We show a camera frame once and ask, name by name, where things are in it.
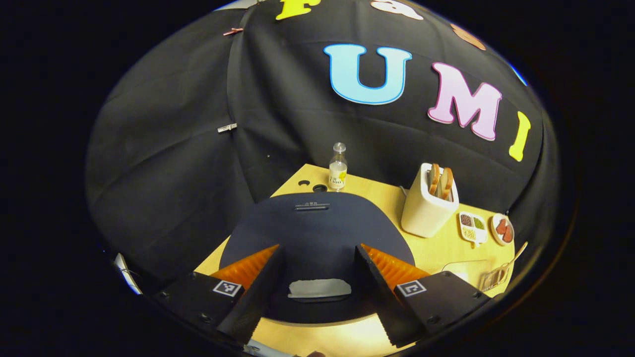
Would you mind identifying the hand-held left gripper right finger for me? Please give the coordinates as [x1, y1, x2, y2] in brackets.
[354, 243, 492, 348]

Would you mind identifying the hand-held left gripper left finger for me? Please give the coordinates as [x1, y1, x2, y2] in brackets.
[154, 244, 286, 345]

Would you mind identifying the dark blue silver rice cooker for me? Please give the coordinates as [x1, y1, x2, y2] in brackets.
[219, 192, 416, 325]

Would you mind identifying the white toaster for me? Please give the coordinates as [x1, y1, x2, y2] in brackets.
[401, 163, 460, 238]

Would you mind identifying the white round plate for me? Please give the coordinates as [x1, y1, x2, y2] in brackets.
[490, 213, 515, 246]

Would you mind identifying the small clear yellow-label bottle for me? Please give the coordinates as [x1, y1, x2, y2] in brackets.
[328, 142, 348, 191]

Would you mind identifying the wooden spoon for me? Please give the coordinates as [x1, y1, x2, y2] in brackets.
[499, 241, 528, 278]

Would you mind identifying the white divided dish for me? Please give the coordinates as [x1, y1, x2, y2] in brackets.
[458, 211, 489, 247]

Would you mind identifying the clear plastic container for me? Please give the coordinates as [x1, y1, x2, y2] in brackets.
[442, 259, 492, 288]

